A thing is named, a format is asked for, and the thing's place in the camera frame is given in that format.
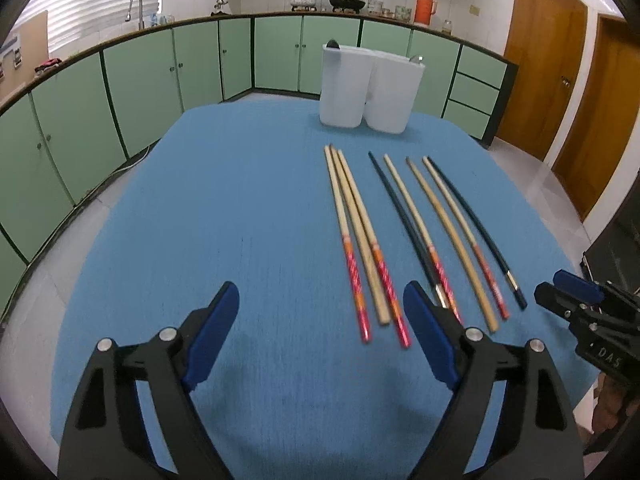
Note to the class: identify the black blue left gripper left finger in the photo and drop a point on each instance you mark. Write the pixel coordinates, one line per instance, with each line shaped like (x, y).
(104, 434)

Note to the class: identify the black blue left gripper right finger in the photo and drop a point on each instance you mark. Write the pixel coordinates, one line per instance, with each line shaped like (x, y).
(536, 435)

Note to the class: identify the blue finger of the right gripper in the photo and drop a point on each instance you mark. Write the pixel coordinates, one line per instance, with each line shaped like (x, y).
(583, 291)

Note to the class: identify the black chopstick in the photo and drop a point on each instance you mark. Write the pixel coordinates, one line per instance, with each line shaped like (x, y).
(424, 257)
(479, 227)

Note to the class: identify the red patterned chopstick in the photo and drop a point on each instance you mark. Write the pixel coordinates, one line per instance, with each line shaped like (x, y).
(378, 257)
(351, 263)
(484, 266)
(425, 235)

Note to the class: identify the black plastic ladle spoon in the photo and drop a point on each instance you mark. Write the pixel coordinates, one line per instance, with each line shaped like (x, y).
(332, 44)

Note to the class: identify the green lower kitchen cabinets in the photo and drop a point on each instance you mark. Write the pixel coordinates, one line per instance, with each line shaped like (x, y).
(67, 132)

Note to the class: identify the person's right hand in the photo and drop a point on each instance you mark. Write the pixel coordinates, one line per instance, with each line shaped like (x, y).
(611, 405)

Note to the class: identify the brown wooden door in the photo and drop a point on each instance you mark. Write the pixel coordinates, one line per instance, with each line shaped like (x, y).
(546, 40)
(606, 115)

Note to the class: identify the blue table mat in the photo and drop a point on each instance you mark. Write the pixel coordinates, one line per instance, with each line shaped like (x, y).
(239, 192)

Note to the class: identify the white double utensil holder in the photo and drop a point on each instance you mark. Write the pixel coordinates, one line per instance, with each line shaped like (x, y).
(371, 87)

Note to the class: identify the glass jar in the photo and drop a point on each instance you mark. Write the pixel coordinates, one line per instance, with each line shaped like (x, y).
(447, 27)

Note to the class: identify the orange thermos jug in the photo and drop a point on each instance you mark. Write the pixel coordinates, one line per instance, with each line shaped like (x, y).
(424, 11)

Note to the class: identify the black wok pan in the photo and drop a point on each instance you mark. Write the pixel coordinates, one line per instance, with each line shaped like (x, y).
(347, 6)

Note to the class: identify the silver kettle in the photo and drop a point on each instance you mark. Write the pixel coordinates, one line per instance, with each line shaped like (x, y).
(221, 7)

